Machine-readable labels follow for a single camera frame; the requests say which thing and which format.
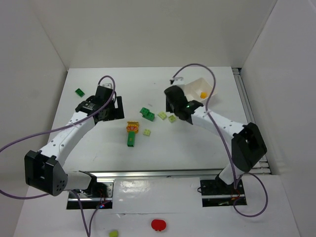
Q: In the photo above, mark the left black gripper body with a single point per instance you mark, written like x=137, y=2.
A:
x=115, y=108

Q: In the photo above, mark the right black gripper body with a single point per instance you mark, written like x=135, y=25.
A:
x=169, y=106

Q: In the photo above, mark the light green lego brick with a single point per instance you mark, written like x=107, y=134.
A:
x=146, y=132
x=162, y=115
x=172, y=118

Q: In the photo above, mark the yellow flower printed lego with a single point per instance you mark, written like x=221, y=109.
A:
x=132, y=126

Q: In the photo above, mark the orange small lego brick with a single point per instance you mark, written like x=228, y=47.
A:
x=203, y=95

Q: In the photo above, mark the tall green number lego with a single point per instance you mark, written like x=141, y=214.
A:
x=131, y=139

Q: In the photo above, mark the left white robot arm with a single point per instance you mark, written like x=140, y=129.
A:
x=44, y=168

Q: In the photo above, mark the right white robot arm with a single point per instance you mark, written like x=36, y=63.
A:
x=243, y=142

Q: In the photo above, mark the small dark green lego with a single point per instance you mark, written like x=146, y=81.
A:
x=79, y=92

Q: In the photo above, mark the white divided plastic bin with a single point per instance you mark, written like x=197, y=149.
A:
x=198, y=90

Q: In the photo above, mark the dark green stacked lego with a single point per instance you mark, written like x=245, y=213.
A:
x=147, y=114

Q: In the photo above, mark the red round lego piece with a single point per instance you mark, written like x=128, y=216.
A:
x=158, y=225

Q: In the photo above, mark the light green floor lego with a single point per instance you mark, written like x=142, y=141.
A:
x=113, y=233

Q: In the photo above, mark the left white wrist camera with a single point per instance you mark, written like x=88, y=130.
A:
x=108, y=85

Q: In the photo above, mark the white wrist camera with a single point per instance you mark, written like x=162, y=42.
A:
x=177, y=81
x=108, y=85

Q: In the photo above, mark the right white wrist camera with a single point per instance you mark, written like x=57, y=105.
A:
x=177, y=81

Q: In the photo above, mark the aluminium rail front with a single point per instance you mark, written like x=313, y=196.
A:
x=143, y=174

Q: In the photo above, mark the aluminium rail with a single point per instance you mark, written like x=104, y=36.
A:
x=262, y=166
x=143, y=174

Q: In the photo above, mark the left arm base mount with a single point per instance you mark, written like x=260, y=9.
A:
x=100, y=194

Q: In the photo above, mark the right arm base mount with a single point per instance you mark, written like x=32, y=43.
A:
x=214, y=194

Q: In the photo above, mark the aluminium rail right side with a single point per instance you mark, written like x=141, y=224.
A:
x=262, y=166

